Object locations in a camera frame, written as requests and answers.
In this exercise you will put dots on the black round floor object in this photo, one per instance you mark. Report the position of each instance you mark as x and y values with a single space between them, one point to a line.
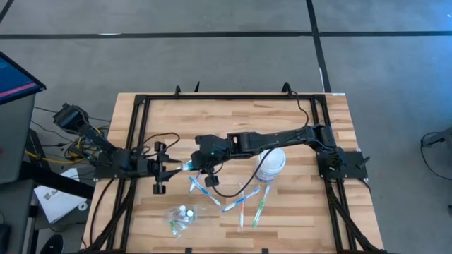
53 244

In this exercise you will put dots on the white printed paper sheet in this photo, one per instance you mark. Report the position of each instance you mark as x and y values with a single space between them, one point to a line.
53 204

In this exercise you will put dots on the orange white toothbrush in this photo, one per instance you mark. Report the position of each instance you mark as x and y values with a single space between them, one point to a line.
241 211

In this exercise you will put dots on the blue screen monitor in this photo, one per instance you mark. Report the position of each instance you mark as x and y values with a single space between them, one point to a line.
14 77

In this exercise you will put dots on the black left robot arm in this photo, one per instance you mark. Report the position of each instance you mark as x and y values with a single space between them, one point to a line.
100 139

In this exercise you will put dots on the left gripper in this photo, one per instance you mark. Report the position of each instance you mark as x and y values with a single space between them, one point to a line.
159 167

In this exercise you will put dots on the white blue wipes canister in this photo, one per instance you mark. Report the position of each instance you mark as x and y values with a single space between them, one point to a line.
272 167

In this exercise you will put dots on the black desk leg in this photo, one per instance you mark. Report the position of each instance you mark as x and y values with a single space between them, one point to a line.
56 180

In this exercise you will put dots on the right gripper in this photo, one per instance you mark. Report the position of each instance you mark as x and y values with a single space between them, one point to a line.
210 151

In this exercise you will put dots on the black frame bracket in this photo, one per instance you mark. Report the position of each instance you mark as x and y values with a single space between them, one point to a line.
177 90
196 87
286 87

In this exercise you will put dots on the white tape roll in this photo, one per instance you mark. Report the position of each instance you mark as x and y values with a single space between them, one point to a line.
83 205

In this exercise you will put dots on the blue white toothbrush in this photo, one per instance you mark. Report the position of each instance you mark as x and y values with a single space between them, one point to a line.
205 191
240 201

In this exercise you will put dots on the clear plastic bag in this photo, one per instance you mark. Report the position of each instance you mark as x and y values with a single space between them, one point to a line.
197 220

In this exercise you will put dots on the black aluminium table frame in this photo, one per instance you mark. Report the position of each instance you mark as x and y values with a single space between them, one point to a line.
194 97

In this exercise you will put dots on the white table sticker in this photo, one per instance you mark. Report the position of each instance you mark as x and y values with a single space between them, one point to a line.
338 94

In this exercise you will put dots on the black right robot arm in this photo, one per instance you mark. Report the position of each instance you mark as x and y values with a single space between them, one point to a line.
275 137

